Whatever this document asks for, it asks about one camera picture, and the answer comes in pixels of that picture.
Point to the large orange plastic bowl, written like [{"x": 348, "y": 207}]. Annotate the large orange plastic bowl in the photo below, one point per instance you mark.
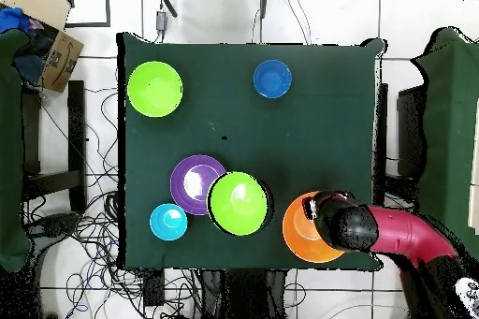
[{"x": 299, "y": 233}]

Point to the green plastic bowl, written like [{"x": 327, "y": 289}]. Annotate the green plastic bowl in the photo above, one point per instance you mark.
[
  {"x": 155, "y": 89},
  {"x": 237, "y": 203}
]

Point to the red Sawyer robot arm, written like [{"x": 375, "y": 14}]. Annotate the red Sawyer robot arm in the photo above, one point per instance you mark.
[{"x": 404, "y": 233}]

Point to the dark green tablecloth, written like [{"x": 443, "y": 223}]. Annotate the dark green tablecloth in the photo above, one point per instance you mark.
[{"x": 318, "y": 128}]

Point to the purple plastic bowl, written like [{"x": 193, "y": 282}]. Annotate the purple plastic bowl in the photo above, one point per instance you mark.
[{"x": 187, "y": 180}]

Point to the blue plastic bowl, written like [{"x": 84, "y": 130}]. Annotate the blue plastic bowl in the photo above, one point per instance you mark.
[{"x": 272, "y": 78}]

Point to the cyan plastic bowl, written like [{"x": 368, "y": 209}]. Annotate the cyan plastic bowl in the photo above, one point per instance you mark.
[{"x": 168, "y": 221}]

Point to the green cloth covered table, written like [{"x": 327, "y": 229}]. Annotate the green cloth covered table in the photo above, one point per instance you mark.
[
  {"x": 449, "y": 128},
  {"x": 9, "y": 147}
]

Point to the black power strip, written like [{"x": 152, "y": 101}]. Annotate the black power strip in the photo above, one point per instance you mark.
[{"x": 154, "y": 285}]

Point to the black tripod leg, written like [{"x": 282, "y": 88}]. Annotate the black tripod leg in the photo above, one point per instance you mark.
[
  {"x": 166, "y": 1},
  {"x": 264, "y": 1}
]

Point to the brown cardboard box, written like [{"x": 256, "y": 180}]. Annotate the brown cardboard box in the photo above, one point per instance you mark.
[{"x": 61, "y": 60}]

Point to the blue cloth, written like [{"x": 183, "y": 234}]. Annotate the blue cloth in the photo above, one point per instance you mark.
[{"x": 13, "y": 19}]

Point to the black stool frame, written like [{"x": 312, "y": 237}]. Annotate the black stool frame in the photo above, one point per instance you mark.
[
  {"x": 77, "y": 128},
  {"x": 411, "y": 132}
]

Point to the black pedestal foot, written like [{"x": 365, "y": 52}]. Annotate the black pedestal foot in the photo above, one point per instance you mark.
[{"x": 56, "y": 223}]

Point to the black metal frame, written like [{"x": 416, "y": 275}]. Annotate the black metal frame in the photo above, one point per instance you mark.
[{"x": 108, "y": 4}]

